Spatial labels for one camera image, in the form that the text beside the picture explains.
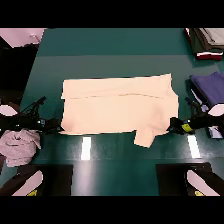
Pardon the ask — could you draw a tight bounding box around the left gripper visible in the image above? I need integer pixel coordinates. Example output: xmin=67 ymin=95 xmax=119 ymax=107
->
xmin=45 ymin=117 xmax=65 ymax=135

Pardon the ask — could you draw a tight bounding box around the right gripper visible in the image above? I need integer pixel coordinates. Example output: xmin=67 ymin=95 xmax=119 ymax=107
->
xmin=168 ymin=116 xmax=185 ymax=135

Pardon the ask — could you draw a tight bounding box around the pale grey garment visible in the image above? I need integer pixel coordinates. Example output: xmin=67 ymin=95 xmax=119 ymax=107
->
xmin=203 ymin=28 xmax=224 ymax=45

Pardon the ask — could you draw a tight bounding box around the blue garment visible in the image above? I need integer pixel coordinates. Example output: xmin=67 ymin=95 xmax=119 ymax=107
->
xmin=189 ymin=71 xmax=224 ymax=108

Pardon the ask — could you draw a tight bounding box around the cream T-shirt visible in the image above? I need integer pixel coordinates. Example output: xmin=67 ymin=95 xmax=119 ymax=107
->
xmin=59 ymin=73 xmax=180 ymax=149

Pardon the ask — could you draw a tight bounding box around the dark olive garment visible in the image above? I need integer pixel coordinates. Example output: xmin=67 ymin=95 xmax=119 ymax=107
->
xmin=190 ymin=28 xmax=224 ymax=55

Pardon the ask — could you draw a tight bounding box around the red garment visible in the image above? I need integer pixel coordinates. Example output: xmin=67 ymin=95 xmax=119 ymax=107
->
xmin=195 ymin=51 xmax=224 ymax=62

